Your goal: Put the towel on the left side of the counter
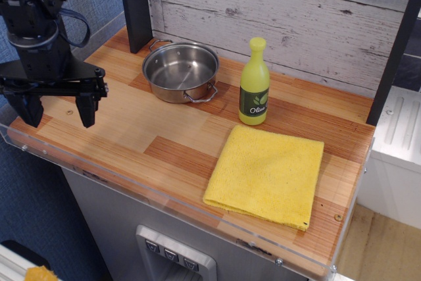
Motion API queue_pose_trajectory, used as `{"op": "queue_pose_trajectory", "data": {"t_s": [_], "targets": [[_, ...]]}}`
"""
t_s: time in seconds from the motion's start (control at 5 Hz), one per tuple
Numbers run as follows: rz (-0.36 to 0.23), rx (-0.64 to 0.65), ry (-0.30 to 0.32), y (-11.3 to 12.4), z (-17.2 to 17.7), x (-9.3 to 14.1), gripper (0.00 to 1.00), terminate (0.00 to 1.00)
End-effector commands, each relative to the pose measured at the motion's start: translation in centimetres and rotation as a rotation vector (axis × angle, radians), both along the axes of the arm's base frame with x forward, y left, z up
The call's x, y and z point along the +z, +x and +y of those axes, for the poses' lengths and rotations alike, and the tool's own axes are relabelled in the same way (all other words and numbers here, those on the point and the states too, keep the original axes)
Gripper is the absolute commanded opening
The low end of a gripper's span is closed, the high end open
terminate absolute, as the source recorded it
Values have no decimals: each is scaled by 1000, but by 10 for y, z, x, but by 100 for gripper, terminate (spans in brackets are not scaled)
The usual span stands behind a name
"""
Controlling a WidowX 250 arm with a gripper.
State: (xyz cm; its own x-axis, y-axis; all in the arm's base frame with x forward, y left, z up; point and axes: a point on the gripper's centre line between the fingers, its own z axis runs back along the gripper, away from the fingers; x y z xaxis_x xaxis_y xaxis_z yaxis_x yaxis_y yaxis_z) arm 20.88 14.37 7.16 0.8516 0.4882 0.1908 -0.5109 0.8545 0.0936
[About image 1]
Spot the dark vertical post left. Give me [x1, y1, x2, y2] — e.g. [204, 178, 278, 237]
[122, 0, 153, 53]

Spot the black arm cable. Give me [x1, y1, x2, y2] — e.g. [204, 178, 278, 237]
[59, 7, 91, 49]

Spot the silver dispenser panel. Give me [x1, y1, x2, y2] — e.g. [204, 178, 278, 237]
[136, 224, 218, 280]

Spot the dark vertical post right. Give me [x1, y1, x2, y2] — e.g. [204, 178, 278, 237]
[366, 0, 420, 126]

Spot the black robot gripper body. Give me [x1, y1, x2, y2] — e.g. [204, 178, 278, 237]
[1, 19, 108, 101]

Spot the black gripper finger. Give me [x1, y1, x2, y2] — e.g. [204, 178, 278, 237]
[4, 93, 43, 128]
[76, 94, 99, 128]

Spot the white appliance at right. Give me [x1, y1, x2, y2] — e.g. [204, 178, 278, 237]
[357, 86, 420, 228]

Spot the stainless steel pot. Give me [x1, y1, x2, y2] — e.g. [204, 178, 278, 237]
[142, 39, 220, 103]

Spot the yellow towel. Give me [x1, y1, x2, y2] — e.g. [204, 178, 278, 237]
[203, 125, 324, 231]

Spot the clear acrylic counter guard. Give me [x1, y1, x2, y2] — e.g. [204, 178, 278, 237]
[2, 117, 374, 280]

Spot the yellow object bottom left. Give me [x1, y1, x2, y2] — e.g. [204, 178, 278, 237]
[24, 266, 59, 281]

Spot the yellow olive oil bottle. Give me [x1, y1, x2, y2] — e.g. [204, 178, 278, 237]
[239, 37, 270, 126]

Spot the dark vertical post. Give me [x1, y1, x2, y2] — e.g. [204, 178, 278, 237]
[122, 0, 153, 53]
[366, 0, 420, 126]

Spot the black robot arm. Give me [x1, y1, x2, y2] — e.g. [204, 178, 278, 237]
[1, 0, 108, 128]

